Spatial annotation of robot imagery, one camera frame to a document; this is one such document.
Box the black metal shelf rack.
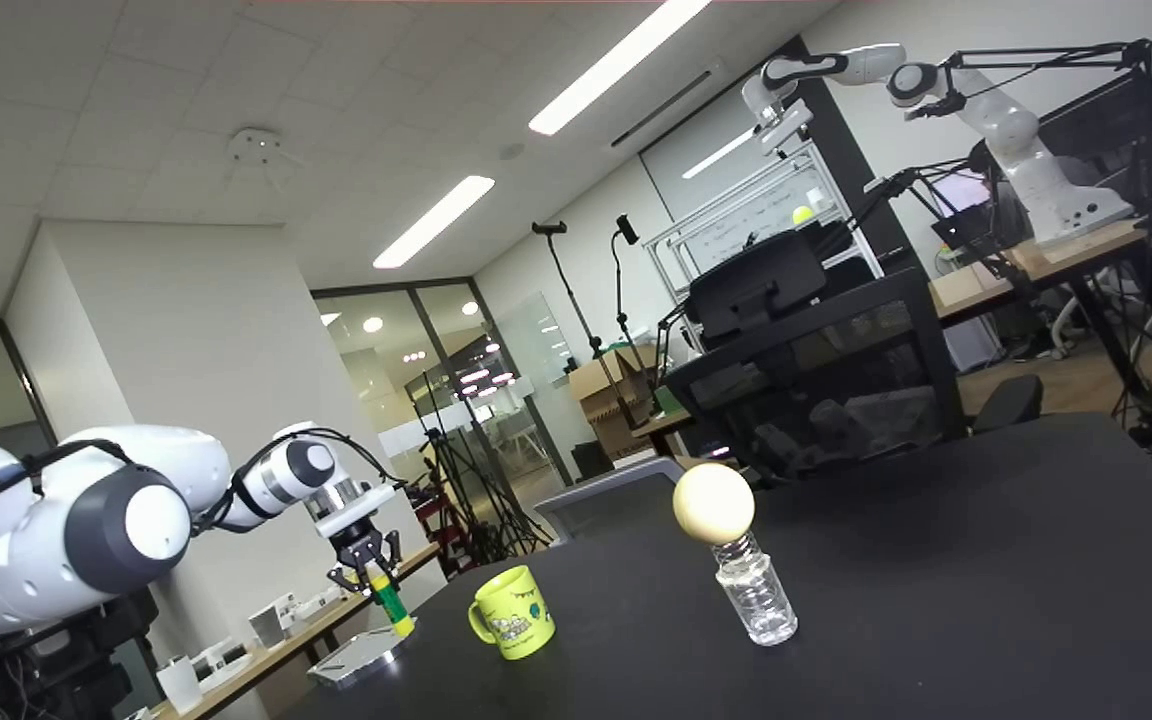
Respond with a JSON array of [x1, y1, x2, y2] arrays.
[[652, 53, 967, 488]]

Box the green yellow glue stick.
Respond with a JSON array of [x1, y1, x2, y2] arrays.
[[369, 572, 415, 641]]

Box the white tray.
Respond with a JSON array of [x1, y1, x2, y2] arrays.
[[306, 633, 397, 686]]

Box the wooden side table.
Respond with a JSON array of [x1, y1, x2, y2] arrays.
[[927, 218, 1152, 416]]

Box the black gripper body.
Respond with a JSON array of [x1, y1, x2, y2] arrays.
[[326, 519, 398, 591]]

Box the clear plastic bottle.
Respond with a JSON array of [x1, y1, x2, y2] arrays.
[[712, 534, 798, 649]]

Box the pale yellow ball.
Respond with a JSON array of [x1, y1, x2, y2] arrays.
[[673, 464, 757, 543]]

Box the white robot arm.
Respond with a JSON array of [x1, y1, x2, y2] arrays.
[[0, 424, 398, 641]]

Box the wooden bench with boxes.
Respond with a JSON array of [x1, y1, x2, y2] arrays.
[[153, 534, 448, 720]]

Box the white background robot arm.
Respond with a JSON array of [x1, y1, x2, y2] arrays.
[[740, 40, 1136, 243]]

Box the yellow-green mug cup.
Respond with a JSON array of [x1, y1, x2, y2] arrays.
[[469, 565, 557, 662]]

